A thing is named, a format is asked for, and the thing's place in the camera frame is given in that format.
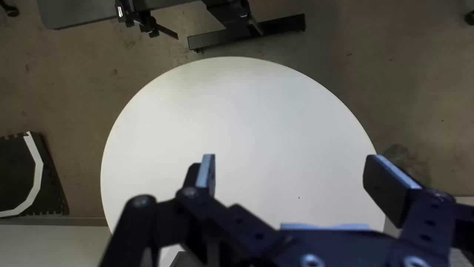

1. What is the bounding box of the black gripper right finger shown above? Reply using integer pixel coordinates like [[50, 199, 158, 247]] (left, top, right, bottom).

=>
[[363, 155, 424, 228]]

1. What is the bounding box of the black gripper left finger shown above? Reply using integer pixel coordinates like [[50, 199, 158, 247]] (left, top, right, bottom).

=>
[[184, 155, 216, 196]]

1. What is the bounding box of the black metal stand base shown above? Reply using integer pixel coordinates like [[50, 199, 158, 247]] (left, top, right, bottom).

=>
[[188, 0, 307, 52]]

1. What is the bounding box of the black foam floor mat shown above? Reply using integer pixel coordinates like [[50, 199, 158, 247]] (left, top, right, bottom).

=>
[[0, 133, 70, 219]]

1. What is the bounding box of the black tripod stand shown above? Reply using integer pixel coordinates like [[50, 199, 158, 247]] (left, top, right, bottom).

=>
[[114, 0, 179, 39]]

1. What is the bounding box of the round white table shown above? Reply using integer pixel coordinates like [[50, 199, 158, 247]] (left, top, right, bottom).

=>
[[99, 55, 388, 267]]

